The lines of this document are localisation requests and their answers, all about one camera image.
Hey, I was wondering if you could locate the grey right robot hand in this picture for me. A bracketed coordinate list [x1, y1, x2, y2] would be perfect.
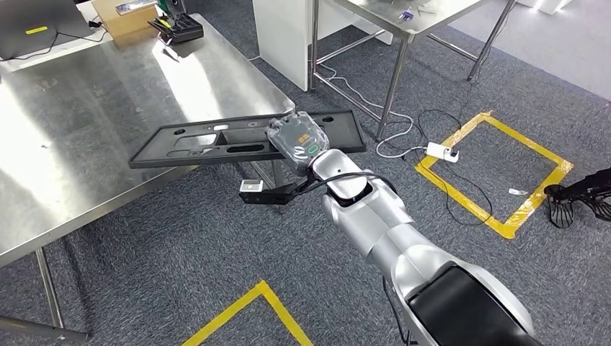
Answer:
[265, 111, 331, 178]

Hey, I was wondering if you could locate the brown cardboard box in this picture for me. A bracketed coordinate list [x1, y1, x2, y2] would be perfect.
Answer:
[92, 0, 159, 48]

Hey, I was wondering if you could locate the black tool tray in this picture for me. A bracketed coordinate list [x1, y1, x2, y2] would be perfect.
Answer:
[146, 13, 205, 45]

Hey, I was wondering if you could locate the white partition panel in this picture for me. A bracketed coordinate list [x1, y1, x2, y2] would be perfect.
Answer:
[251, 0, 395, 92]

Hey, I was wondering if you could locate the white power strip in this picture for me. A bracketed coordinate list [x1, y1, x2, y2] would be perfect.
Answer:
[425, 141, 460, 165]

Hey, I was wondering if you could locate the stainless steel table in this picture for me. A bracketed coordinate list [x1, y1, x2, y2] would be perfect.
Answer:
[309, 0, 519, 143]

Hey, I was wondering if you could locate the black floor cable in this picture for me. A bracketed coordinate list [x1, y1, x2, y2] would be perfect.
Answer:
[417, 79, 494, 227]

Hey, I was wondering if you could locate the stainless steel workbench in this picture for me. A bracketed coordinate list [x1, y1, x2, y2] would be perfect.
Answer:
[0, 13, 296, 342]

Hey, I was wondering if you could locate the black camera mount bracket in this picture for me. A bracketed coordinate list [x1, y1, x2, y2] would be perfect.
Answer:
[238, 179, 314, 205]

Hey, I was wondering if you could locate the yellow floor tape square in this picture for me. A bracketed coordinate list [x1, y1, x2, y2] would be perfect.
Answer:
[181, 280, 314, 346]

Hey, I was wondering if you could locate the black humanoid robot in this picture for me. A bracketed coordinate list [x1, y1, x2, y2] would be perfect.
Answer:
[544, 167, 611, 230]

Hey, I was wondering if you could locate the white board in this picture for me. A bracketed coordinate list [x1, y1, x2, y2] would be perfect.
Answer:
[0, 26, 117, 74]

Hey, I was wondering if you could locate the long black plastic part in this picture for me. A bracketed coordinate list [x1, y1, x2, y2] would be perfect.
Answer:
[128, 110, 368, 170]

